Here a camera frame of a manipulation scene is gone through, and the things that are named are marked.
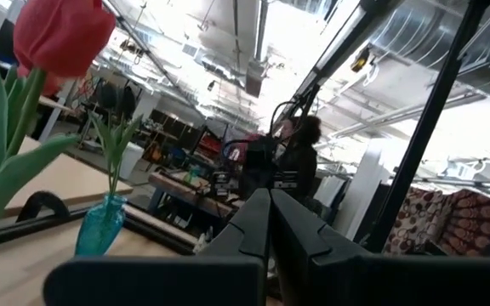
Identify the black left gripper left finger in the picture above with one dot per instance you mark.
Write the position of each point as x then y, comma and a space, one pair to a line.
164, 280

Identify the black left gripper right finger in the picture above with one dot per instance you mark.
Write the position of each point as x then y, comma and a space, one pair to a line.
377, 280

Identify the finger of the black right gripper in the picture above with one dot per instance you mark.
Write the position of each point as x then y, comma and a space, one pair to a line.
285, 179
220, 183

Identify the red tulip with green stem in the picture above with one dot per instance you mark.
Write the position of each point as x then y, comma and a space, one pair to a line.
62, 38
51, 85

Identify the blue textured glass vase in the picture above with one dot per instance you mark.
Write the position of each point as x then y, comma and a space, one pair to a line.
100, 225

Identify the person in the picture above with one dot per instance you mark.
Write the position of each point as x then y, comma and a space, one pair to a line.
302, 144

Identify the white waste bin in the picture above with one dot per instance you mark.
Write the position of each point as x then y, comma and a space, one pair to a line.
131, 159

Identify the red patterned cloth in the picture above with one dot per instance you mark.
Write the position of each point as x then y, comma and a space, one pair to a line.
462, 221

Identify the yellow black hanging device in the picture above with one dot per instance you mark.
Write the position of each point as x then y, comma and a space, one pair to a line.
360, 59

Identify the black aluminium rig frame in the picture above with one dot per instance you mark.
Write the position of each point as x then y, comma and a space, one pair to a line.
423, 127

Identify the silver ribbed ventilation duct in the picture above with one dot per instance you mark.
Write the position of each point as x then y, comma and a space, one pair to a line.
474, 47

